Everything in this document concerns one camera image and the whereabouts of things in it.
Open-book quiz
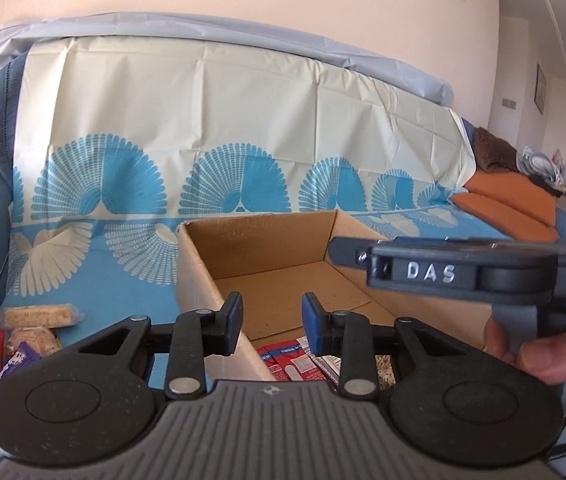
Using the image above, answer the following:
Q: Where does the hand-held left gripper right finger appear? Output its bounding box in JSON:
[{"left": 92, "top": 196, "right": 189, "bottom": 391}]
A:
[{"left": 301, "top": 292, "right": 470, "bottom": 398}]

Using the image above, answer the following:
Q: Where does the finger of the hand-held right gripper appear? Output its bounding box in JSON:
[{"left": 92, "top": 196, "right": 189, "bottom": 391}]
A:
[{"left": 327, "top": 237, "right": 380, "bottom": 274}]

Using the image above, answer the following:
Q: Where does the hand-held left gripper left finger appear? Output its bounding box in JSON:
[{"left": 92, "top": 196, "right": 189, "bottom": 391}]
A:
[{"left": 69, "top": 290, "right": 245, "bottom": 398}]

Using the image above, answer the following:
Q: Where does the red peanut packet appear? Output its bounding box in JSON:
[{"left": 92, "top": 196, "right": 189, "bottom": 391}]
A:
[{"left": 255, "top": 337, "right": 332, "bottom": 384}]

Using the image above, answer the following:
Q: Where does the brown cardboard box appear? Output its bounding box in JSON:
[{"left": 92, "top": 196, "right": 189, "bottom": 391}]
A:
[{"left": 175, "top": 209, "right": 495, "bottom": 384}]

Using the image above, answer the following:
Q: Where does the person's right hand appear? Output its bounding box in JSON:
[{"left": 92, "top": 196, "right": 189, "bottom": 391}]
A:
[{"left": 482, "top": 310, "right": 566, "bottom": 386}]

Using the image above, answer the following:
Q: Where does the orange cushion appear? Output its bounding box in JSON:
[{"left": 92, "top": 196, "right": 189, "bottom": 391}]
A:
[{"left": 450, "top": 172, "right": 562, "bottom": 244}]

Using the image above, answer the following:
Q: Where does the pile of white clothes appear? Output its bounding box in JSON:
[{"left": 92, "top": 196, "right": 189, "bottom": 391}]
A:
[{"left": 515, "top": 145, "right": 566, "bottom": 197}]

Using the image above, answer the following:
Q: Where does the brown blanket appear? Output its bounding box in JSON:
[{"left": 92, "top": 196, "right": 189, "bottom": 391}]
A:
[{"left": 472, "top": 127, "right": 520, "bottom": 174}]

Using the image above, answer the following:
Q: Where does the pale rice bar packet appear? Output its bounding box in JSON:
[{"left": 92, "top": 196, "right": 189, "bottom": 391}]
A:
[{"left": 0, "top": 302, "right": 86, "bottom": 330}]

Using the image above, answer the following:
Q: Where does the clear round biscuit packet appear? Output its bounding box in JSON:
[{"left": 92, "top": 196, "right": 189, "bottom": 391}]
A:
[{"left": 5, "top": 325, "right": 62, "bottom": 359}]

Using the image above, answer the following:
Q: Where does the purple snack bar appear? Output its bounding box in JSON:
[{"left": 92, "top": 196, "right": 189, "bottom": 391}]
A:
[{"left": 0, "top": 341, "right": 42, "bottom": 407}]

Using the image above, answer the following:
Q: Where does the blue and cream printed cloth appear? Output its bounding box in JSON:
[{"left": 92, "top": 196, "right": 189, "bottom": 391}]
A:
[{"left": 0, "top": 35, "right": 520, "bottom": 397}]

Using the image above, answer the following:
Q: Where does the grey cover sheet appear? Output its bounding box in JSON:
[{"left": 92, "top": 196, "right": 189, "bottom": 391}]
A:
[{"left": 0, "top": 19, "right": 457, "bottom": 137}]

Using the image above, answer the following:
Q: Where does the small framed wall picture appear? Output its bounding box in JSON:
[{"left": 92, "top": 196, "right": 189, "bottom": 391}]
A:
[{"left": 535, "top": 63, "right": 548, "bottom": 115}]

